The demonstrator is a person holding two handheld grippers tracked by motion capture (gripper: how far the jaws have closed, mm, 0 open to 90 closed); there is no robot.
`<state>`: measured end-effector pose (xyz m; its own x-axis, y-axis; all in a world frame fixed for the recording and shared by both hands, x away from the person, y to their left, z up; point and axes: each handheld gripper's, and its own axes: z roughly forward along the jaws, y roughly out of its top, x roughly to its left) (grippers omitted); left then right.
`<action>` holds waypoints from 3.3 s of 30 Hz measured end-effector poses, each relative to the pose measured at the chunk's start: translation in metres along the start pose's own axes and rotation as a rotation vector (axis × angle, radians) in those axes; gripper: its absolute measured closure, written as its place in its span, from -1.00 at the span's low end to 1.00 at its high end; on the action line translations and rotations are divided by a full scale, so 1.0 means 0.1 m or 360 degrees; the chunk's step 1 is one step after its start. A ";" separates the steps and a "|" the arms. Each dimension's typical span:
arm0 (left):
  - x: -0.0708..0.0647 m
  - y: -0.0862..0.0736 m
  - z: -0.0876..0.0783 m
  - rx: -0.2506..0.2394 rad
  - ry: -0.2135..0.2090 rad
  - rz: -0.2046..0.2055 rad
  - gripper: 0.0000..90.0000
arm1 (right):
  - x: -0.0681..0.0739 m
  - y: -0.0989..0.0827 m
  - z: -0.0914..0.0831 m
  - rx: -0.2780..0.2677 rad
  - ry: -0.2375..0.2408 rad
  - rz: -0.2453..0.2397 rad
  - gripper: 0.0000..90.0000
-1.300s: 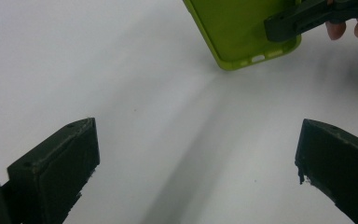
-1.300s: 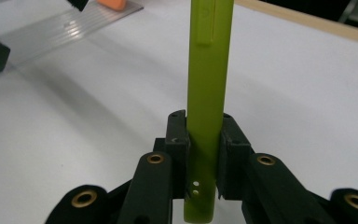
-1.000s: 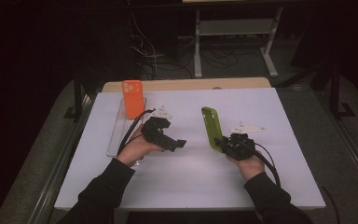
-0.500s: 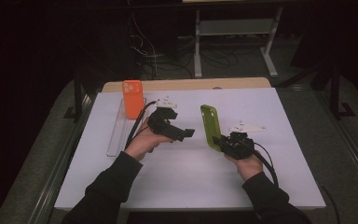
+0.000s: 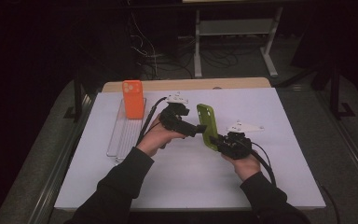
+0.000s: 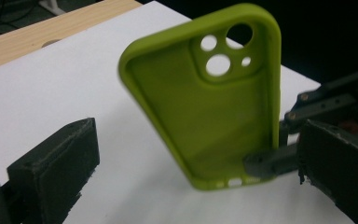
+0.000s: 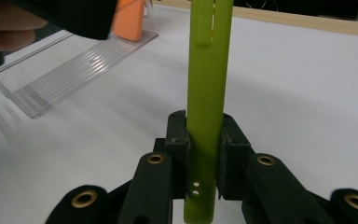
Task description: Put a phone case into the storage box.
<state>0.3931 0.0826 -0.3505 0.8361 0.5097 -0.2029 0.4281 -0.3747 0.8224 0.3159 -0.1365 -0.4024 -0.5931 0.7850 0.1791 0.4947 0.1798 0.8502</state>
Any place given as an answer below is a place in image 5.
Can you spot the white metal table frame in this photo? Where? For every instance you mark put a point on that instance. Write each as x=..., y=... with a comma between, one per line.
x=234, y=28

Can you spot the orange phone case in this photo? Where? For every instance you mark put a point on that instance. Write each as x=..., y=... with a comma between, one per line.
x=133, y=99

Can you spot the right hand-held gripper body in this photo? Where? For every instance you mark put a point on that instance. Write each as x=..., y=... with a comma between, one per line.
x=234, y=146

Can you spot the green cartoon phone case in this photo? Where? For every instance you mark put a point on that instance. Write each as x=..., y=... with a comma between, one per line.
x=209, y=124

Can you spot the person's left hand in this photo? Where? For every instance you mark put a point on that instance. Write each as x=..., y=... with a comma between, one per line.
x=158, y=140

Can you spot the black metal stand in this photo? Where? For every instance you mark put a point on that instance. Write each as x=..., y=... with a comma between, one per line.
x=337, y=93
x=77, y=99

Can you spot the clear acrylic rack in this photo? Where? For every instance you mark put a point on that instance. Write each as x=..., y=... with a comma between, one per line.
x=124, y=140

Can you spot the person's right hand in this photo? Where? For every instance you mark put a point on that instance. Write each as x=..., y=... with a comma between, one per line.
x=245, y=168

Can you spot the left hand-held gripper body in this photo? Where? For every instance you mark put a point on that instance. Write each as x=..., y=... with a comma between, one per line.
x=175, y=121

